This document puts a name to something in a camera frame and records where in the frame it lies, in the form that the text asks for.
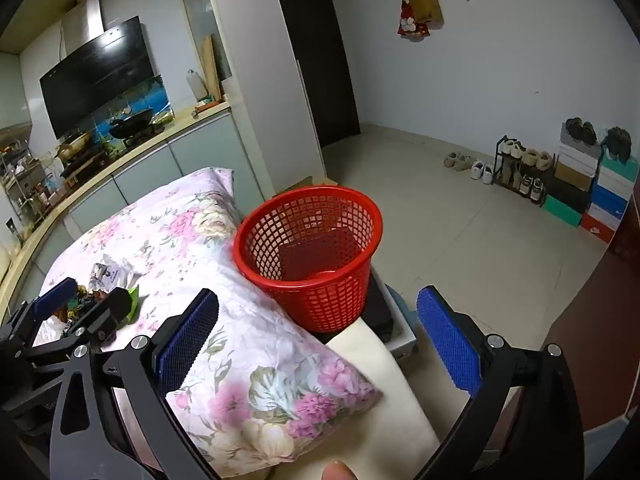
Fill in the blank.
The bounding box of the metal kitchen rack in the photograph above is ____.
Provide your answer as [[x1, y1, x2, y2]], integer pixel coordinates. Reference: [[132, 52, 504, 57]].
[[0, 145, 51, 221]]

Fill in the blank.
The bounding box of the cream cushion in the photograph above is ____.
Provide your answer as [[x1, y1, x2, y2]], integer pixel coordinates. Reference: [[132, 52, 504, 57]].
[[270, 320, 441, 480]]

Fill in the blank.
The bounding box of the black wok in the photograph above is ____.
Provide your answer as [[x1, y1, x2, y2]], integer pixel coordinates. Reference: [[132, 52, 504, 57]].
[[107, 107, 155, 141]]

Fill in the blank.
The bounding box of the gold cooking pot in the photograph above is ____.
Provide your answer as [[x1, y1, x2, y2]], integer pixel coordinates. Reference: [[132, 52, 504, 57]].
[[55, 132, 93, 161]]

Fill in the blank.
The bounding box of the stack of shoe boxes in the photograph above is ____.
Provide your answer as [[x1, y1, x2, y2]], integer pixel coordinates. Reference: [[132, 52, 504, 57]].
[[542, 125, 639, 244]]

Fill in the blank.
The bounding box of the green yellow scouring sponge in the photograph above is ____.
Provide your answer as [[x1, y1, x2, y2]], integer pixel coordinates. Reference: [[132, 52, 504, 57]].
[[65, 285, 108, 323]]

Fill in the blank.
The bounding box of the black box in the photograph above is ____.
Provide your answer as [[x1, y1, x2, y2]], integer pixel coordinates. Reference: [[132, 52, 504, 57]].
[[320, 272, 397, 347]]

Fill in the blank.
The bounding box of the dark brown furniture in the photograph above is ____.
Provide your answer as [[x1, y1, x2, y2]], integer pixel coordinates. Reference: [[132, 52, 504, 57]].
[[542, 240, 640, 433]]

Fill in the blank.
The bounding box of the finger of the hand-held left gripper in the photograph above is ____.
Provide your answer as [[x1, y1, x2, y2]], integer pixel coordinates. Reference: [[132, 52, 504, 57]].
[[0, 276, 79, 347], [30, 287, 134, 362]]

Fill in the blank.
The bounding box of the wooden cutting board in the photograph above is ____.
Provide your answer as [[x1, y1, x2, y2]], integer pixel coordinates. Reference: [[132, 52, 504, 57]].
[[200, 35, 223, 103]]

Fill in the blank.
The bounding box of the black gas stove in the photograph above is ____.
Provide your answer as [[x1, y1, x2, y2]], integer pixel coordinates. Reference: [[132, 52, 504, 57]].
[[60, 127, 166, 181]]

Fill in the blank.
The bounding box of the grey plastic bin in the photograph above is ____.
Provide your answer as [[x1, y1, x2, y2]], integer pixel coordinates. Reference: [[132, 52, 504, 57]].
[[384, 284, 419, 361]]

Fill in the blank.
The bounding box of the black shoe rack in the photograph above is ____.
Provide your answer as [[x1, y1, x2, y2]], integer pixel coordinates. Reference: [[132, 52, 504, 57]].
[[492, 135, 557, 207]]

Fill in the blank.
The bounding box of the pale green kitchen cabinet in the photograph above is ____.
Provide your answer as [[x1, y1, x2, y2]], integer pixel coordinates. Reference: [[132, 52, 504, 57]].
[[0, 102, 266, 306]]

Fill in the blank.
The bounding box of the green snack packet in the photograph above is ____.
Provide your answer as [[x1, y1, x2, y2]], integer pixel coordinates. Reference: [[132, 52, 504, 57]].
[[120, 286, 142, 325]]

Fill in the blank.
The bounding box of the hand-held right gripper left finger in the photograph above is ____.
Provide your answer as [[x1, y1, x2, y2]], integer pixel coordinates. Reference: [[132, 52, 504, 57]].
[[47, 287, 221, 480]]

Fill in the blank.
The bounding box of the person's right hand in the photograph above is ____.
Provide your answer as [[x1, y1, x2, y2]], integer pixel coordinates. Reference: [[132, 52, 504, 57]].
[[321, 461, 358, 480]]

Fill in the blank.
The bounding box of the red plastic basket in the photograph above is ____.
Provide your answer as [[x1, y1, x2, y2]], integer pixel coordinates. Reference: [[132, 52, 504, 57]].
[[233, 185, 384, 333]]

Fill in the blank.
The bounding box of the pale green wall cabinet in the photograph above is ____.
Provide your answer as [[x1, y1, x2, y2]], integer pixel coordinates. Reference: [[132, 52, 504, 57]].
[[0, 52, 33, 131]]

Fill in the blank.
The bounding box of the white plastic bottle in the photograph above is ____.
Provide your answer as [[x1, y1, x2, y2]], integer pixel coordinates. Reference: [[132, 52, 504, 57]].
[[186, 69, 208, 103]]

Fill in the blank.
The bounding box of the cardboard box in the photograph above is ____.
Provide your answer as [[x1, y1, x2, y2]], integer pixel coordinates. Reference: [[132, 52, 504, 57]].
[[272, 175, 339, 199]]

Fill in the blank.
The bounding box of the frosted glass panel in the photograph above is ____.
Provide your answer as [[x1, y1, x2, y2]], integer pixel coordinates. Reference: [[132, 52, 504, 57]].
[[175, 0, 233, 81]]

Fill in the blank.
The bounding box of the dark wooden door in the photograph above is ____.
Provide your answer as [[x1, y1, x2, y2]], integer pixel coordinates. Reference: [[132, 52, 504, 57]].
[[270, 0, 362, 149]]

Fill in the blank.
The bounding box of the white printed wrapper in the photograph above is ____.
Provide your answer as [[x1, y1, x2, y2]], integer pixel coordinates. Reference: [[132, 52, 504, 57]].
[[89, 255, 132, 292]]

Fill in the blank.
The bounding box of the blue printed backsplash sheet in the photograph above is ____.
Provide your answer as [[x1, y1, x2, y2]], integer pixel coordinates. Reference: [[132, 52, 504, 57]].
[[75, 75, 174, 146]]

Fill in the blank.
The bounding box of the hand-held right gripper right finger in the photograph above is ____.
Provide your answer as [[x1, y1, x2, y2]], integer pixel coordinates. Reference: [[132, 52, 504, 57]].
[[416, 285, 586, 480]]

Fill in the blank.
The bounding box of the black range hood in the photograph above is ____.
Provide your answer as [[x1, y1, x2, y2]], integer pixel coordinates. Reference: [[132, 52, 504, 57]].
[[39, 0, 156, 139]]

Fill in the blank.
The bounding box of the pair of black sandals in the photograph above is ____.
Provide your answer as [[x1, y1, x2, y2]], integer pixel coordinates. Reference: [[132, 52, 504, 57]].
[[601, 126, 634, 162], [565, 117, 599, 144]]

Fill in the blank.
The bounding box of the pink floral pillow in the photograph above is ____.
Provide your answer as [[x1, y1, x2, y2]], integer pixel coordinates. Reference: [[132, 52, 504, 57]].
[[37, 167, 383, 478]]

